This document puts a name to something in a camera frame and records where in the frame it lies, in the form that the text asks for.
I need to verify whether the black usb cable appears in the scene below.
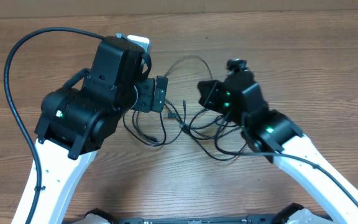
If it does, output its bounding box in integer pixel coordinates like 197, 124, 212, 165
122, 99, 188, 148
163, 55, 248, 162

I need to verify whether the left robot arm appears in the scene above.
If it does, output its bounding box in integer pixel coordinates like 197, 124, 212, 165
13, 34, 168, 223

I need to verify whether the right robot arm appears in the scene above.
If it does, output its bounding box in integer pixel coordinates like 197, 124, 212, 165
198, 70, 358, 223

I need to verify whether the left camera cable black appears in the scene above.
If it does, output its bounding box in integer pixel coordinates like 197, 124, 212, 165
3, 27, 105, 224

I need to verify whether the camera cable black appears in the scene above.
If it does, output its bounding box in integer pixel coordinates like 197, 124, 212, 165
3, 27, 105, 224
213, 114, 358, 224

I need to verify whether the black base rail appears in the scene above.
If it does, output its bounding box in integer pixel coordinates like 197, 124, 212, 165
62, 203, 332, 224

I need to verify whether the right camera cable black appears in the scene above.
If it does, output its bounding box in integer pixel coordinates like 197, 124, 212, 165
213, 114, 358, 224

